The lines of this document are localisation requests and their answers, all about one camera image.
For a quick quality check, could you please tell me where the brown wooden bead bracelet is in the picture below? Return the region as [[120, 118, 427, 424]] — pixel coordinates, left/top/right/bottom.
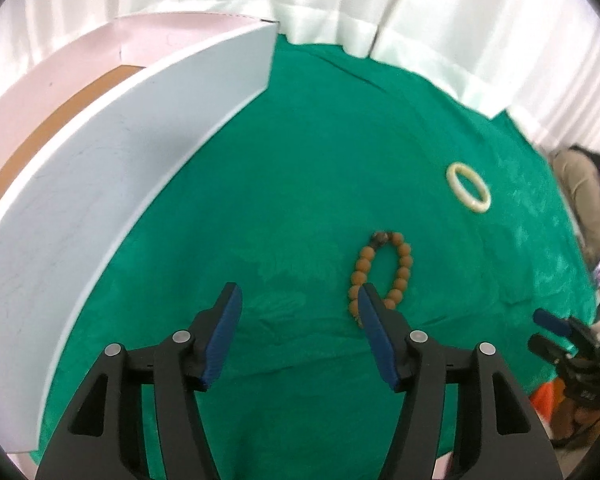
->
[[348, 231, 414, 328]]

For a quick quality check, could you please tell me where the white jade bangle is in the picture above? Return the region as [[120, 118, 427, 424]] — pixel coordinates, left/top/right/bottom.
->
[[445, 162, 492, 214]]

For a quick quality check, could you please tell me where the right hand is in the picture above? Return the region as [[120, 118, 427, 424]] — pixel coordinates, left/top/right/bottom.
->
[[550, 398, 600, 450]]

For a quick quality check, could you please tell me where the green embroidered tablecloth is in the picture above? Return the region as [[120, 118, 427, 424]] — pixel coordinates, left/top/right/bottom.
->
[[41, 40, 596, 479]]

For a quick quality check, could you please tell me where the white cardboard box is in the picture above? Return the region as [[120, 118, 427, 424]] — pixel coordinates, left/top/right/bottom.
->
[[0, 13, 278, 453]]

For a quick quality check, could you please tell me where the white curtain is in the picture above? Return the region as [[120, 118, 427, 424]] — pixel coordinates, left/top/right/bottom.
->
[[0, 0, 600, 150]]

